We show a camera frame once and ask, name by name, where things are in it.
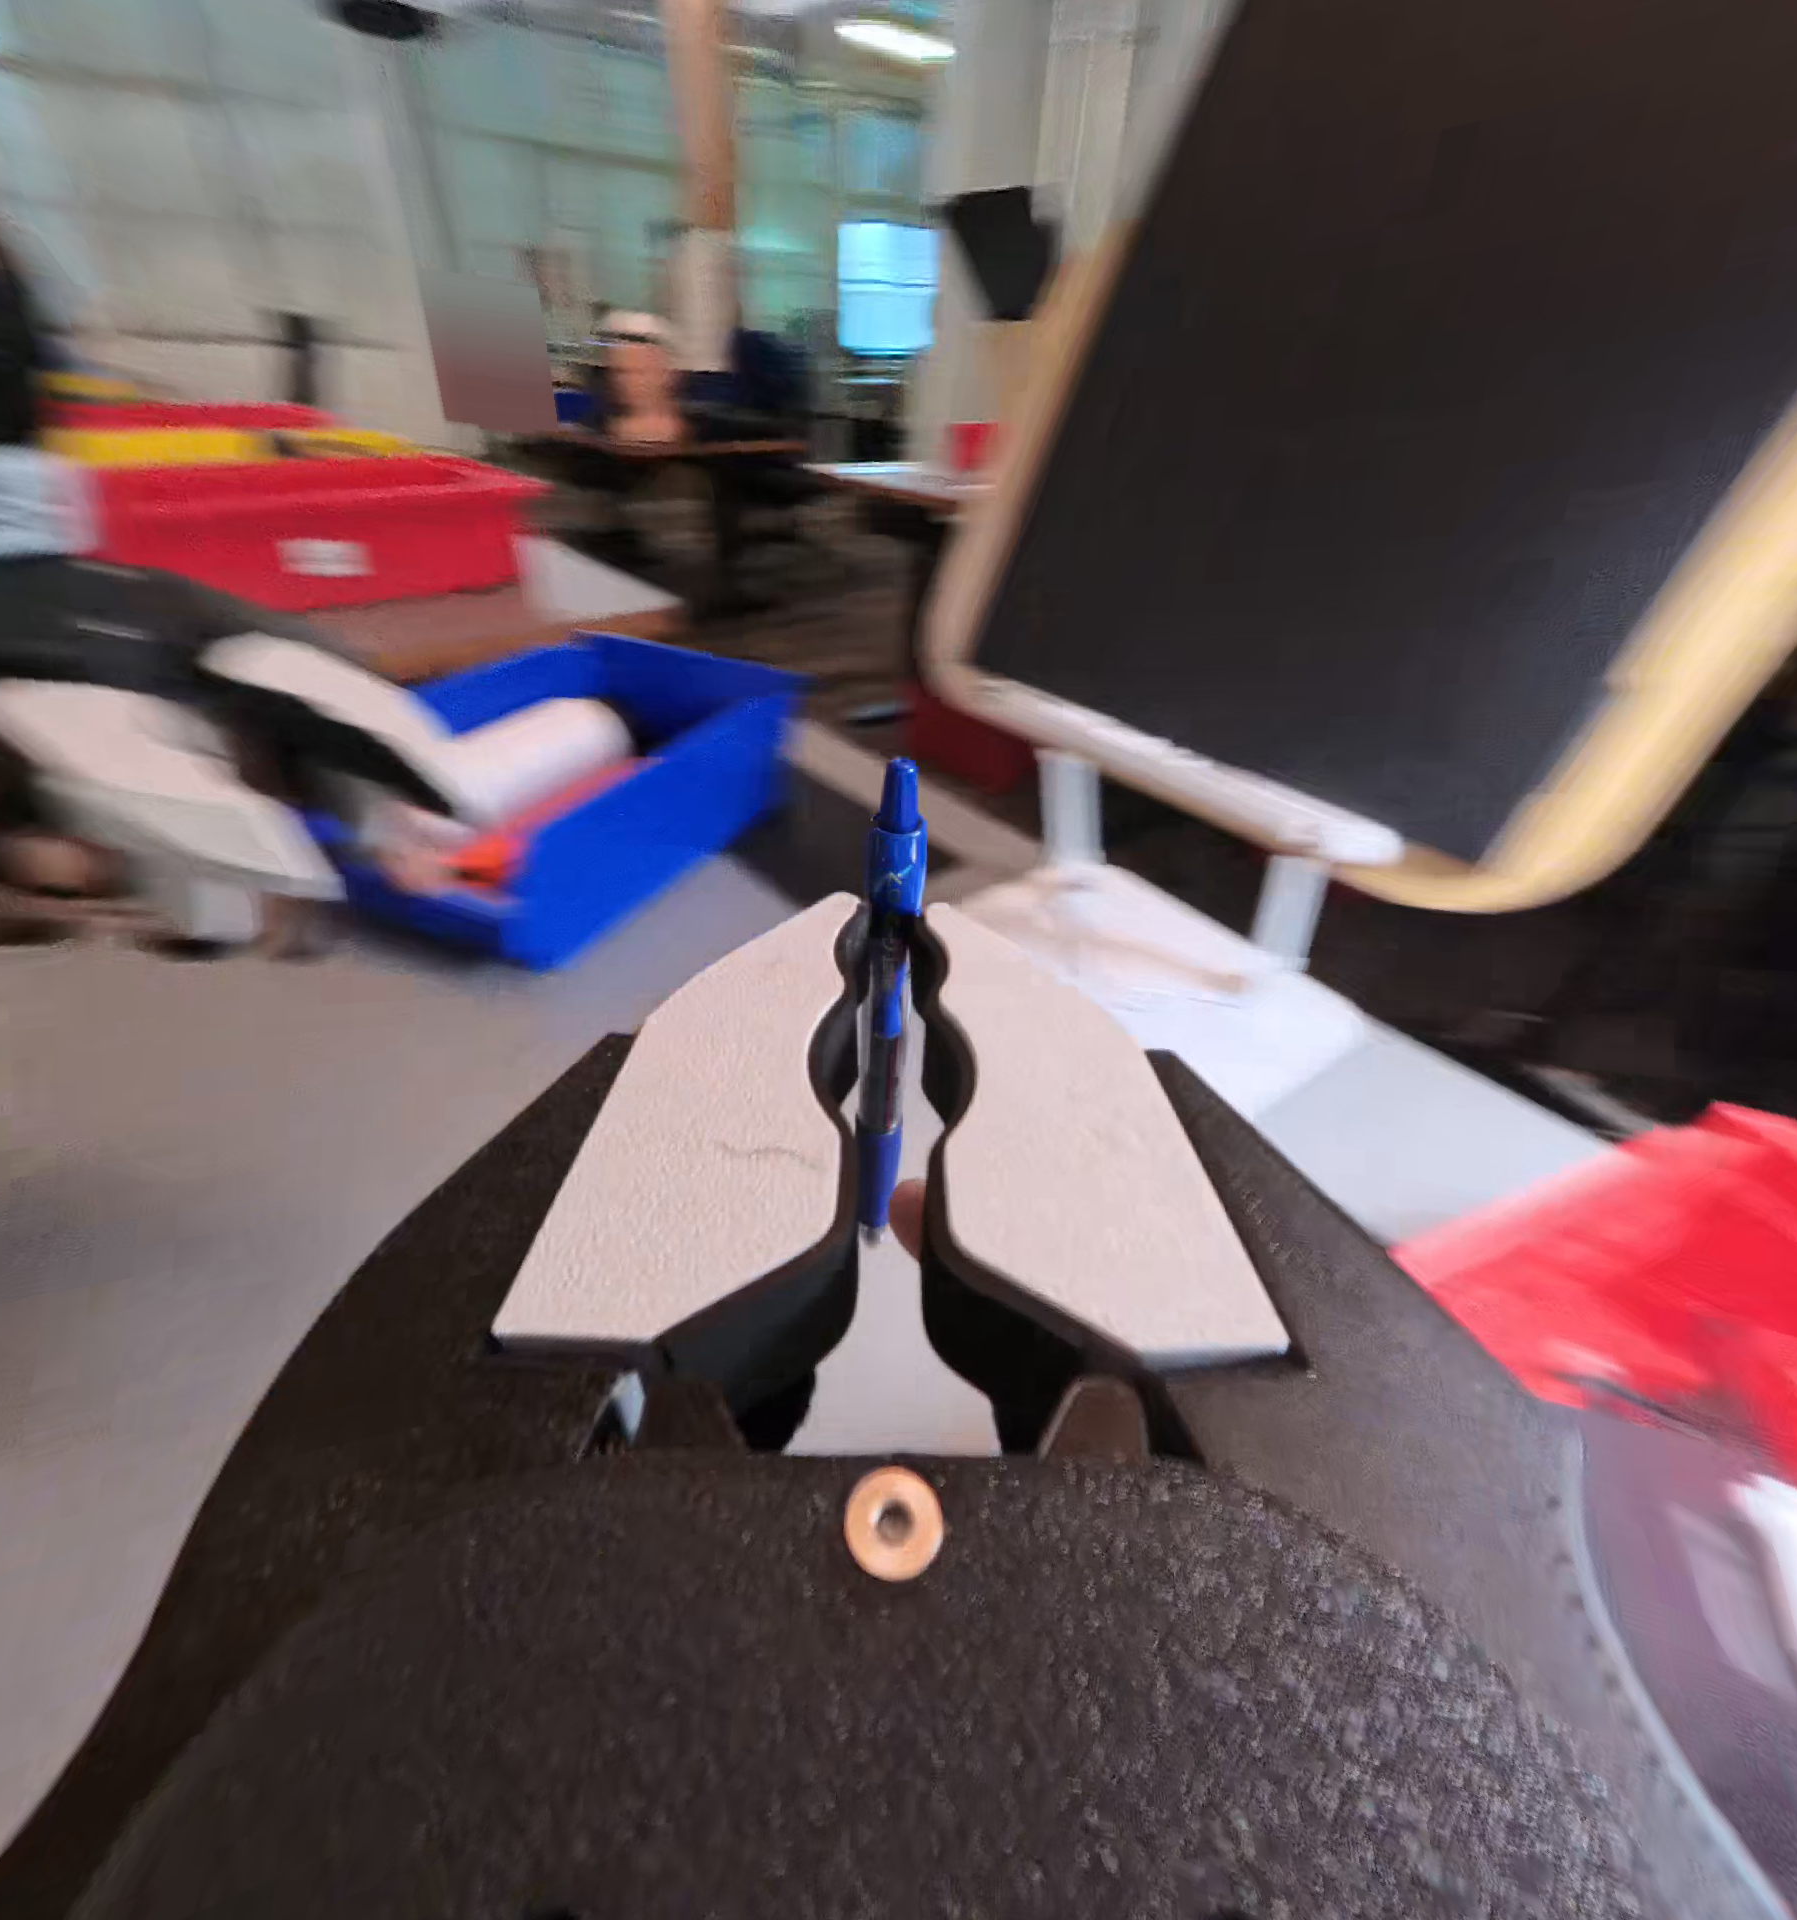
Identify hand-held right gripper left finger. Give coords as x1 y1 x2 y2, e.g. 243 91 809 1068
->
492 894 868 1360

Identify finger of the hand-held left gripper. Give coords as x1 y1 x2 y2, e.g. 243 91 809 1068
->
200 631 466 825
0 677 349 902

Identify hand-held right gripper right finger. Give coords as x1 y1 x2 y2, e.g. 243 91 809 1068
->
914 900 1295 1370

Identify blue plastic bin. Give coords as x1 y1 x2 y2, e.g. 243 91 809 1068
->
305 631 812 973

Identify dark pen with clip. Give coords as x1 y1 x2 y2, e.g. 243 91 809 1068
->
854 757 928 1247

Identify red plastic bin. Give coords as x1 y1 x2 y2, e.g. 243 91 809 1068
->
43 397 336 435
1391 1103 1797 1718
88 457 548 614

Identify white cylindrical roll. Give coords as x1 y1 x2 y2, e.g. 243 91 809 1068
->
432 698 637 825

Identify background wooden desk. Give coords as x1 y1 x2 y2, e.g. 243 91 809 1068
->
506 428 812 603

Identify mannequin head with white cap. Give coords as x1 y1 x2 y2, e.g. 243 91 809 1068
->
588 309 693 444

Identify red bag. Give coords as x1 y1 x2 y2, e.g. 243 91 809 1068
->
906 684 1041 796

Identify long wooden desk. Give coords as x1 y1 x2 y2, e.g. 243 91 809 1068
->
809 457 991 520

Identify wooden pillar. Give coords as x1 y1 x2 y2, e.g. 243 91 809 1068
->
661 0 742 369

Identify wooden board with black sheet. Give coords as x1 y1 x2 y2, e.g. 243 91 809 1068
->
923 0 1797 916

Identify tilted board on stand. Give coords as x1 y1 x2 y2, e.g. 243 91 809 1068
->
942 184 1064 322

